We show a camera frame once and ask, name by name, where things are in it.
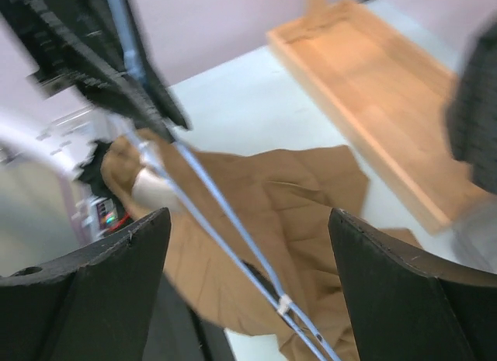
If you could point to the tan cloth garment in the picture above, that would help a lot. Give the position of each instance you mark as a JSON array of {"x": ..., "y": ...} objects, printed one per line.
[{"x": 284, "y": 199}]

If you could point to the wooden clothes rack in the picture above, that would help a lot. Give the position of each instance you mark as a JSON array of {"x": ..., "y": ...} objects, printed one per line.
[{"x": 387, "y": 97}]

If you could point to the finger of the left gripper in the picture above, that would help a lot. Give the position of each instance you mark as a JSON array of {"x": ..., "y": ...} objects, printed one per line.
[
  {"x": 147, "y": 100},
  {"x": 73, "y": 42}
]

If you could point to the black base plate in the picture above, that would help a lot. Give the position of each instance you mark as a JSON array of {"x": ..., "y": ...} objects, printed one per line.
[{"x": 176, "y": 333}]

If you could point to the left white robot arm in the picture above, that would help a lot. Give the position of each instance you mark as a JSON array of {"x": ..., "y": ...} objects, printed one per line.
[{"x": 67, "y": 154}]

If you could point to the clear plastic bin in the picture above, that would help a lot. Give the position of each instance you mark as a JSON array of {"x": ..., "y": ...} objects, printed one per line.
[{"x": 475, "y": 237}]

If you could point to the dark grey dotted skirt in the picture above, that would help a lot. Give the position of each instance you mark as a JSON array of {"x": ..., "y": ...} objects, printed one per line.
[{"x": 471, "y": 115}]

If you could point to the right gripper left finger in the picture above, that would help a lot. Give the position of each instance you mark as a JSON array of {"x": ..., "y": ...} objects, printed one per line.
[{"x": 92, "y": 304}]

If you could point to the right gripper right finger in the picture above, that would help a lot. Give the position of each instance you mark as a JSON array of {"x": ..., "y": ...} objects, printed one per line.
[{"x": 407, "y": 304}]

